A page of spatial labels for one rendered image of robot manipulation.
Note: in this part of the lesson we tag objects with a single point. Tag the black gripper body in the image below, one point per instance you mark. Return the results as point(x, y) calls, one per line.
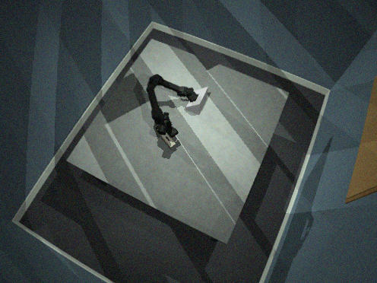
point(172, 131)

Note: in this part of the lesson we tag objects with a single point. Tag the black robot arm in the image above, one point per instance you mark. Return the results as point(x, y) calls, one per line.
point(156, 112)

